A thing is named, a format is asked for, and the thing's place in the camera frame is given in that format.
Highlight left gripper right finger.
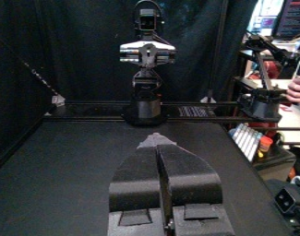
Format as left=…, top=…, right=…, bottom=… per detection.
left=154, top=132, right=237, bottom=236

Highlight person's hand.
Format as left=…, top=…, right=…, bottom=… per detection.
left=285, top=77, right=300, bottom=104

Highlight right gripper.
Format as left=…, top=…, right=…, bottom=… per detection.
left=118, top=40, right=177, bottom=69

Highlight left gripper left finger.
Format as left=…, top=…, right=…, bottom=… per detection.
left=106, top=132, right=166, bottom=236

